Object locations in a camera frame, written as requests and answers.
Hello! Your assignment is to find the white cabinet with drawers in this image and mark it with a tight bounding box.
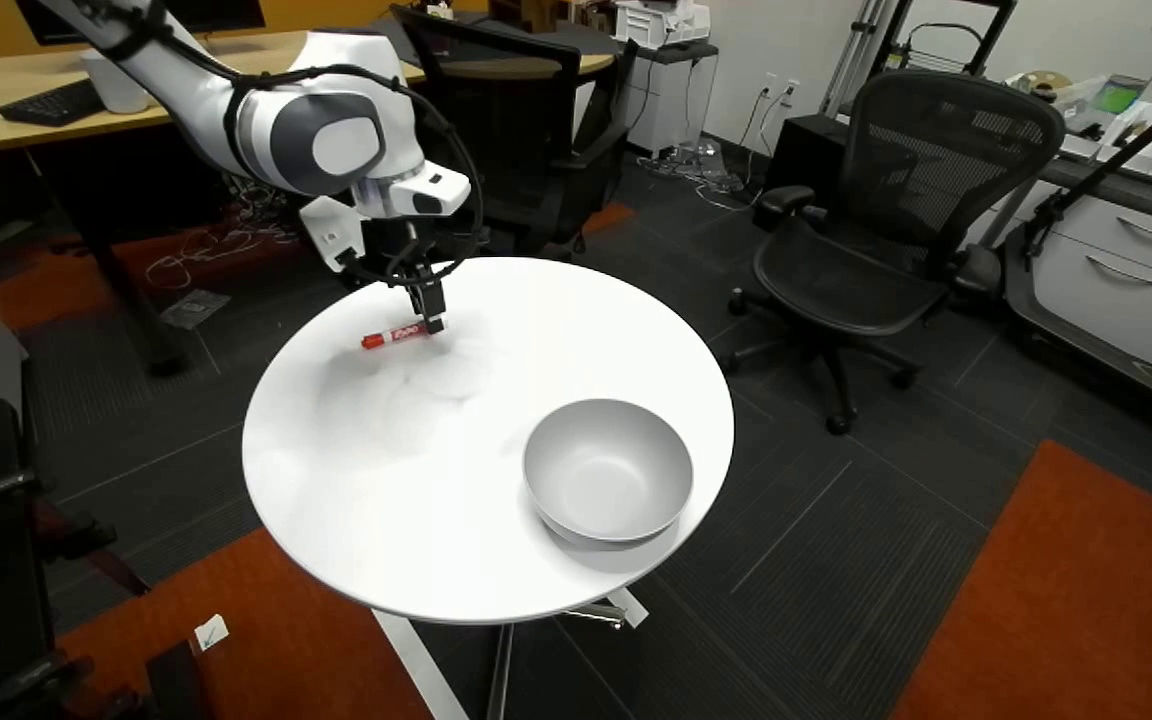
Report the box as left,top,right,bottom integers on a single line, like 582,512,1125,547
966,155,1152,383

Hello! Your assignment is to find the clear plastic bag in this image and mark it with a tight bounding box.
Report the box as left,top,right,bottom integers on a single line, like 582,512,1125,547
159,289,233,332

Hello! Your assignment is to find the white bowl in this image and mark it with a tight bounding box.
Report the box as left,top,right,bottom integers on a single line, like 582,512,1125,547
522,398,695,552

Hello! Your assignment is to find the wooden desk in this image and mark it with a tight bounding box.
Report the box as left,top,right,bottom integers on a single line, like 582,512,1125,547
0,29,618,378

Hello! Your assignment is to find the monitor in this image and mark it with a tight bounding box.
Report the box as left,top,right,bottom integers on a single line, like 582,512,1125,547
15,0,267,47

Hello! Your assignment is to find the white printer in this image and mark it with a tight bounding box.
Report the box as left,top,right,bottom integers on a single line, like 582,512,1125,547
614,0,713,50

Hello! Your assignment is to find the white drawer cabinet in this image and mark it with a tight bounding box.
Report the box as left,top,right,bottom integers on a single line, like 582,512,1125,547
624,40,720,158

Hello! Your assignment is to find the metal ladder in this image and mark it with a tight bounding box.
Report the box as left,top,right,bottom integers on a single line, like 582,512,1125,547
820,0,1018,117

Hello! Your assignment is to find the black mesh office chair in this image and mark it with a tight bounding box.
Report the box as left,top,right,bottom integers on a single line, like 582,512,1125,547
726,69,1068,437

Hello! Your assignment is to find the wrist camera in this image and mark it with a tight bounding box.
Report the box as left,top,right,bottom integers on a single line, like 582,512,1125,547
299,196,369,273

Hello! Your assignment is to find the black keyboard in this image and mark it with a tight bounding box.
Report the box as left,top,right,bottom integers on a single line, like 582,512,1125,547
0,78,107,128

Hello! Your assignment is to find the black computer tower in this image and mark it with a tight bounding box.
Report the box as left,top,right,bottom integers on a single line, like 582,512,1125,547
754,113,849,231

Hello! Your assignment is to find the white cup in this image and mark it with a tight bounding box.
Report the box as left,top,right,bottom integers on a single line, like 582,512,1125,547
80,47,153,115

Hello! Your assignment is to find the green box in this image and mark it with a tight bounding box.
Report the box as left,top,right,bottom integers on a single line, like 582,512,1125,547
1094,77,1148,117

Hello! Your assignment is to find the tangle of floor cables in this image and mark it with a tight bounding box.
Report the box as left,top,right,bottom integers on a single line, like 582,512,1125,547
634,138,769,213

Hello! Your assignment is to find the red marker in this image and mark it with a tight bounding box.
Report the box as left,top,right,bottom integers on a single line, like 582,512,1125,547
361,321,443,351

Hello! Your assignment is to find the tangle of white cables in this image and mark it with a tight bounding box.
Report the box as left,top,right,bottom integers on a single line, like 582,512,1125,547
141,178,303,292

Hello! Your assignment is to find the stand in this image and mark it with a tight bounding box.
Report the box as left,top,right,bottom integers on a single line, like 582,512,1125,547
1024,74,1152,263

